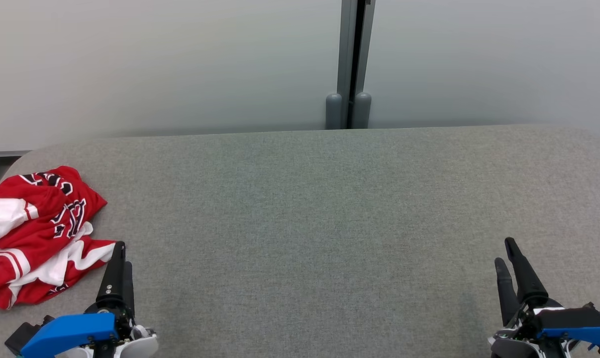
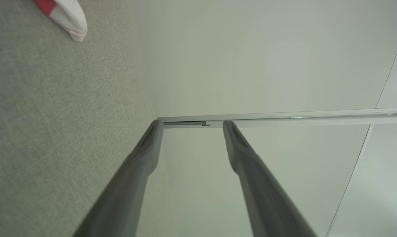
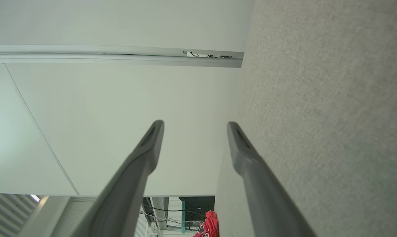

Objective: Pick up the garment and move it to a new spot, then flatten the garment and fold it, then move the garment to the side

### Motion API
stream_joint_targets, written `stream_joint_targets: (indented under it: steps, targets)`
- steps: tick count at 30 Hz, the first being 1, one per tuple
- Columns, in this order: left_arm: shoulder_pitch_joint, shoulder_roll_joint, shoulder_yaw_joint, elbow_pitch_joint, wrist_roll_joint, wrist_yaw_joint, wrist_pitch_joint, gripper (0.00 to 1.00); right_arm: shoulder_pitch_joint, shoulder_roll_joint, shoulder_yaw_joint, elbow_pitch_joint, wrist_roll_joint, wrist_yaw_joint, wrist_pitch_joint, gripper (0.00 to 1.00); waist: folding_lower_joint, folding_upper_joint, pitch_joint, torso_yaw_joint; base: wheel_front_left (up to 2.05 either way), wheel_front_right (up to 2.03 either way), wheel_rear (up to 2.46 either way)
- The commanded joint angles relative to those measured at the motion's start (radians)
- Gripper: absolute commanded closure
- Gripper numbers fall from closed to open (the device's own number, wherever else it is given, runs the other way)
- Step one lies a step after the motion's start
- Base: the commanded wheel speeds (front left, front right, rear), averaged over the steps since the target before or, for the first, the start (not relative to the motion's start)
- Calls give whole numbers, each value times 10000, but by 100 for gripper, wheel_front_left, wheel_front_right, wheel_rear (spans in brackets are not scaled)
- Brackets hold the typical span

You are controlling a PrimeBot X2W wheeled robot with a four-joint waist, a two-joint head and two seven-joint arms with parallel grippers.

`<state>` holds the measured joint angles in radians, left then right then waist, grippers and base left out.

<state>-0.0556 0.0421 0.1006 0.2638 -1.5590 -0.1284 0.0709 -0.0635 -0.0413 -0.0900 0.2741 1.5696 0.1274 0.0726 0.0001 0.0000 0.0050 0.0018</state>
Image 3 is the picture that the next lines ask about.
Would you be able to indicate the black computer tower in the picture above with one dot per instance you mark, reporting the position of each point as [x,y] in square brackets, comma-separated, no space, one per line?
[198,205]

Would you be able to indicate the green table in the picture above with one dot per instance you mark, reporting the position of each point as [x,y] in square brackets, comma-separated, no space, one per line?
[183,217]

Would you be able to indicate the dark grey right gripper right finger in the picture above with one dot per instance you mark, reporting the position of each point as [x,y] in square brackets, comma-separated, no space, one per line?
[267,197]

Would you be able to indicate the grey metal partition post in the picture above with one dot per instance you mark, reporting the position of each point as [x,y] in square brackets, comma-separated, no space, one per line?
[103,56]

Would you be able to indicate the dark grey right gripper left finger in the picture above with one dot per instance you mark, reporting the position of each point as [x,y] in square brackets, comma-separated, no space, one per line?
[126,191]

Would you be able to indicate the red basketball jersey striped trim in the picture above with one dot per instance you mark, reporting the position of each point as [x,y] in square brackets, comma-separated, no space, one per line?
[210,225]

